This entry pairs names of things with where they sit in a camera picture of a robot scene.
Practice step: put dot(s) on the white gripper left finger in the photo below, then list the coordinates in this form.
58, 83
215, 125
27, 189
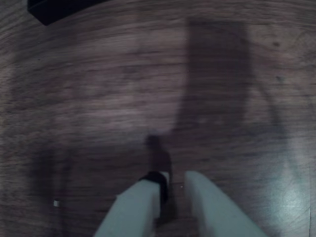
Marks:
134, 209

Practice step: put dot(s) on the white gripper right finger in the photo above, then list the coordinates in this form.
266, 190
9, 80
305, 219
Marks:
214, 212

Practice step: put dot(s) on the small white crumb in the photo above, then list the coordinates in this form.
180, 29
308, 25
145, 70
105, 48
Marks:
56, 203

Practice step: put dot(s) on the shallow black box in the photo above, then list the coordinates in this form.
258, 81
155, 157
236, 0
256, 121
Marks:
55, 8

